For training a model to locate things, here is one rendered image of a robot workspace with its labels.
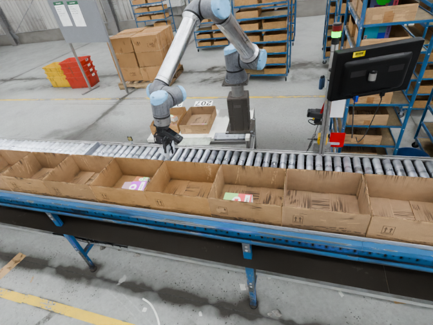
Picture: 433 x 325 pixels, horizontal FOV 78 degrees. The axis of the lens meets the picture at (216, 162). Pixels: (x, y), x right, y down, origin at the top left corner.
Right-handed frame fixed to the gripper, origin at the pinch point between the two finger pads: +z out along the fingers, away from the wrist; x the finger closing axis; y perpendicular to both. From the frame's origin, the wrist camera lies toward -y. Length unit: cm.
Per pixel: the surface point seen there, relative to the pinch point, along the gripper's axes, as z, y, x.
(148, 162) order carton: 18.1, 25.5, -9.1
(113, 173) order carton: 27, 50, 1
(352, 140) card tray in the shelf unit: 42, -106, -131
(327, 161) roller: 30, -87, -72
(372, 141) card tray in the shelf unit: 40, -122, -132
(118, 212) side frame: 32.4, 26.3, 26.2
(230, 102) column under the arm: 8, -1, -97
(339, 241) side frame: 19, -96, 11
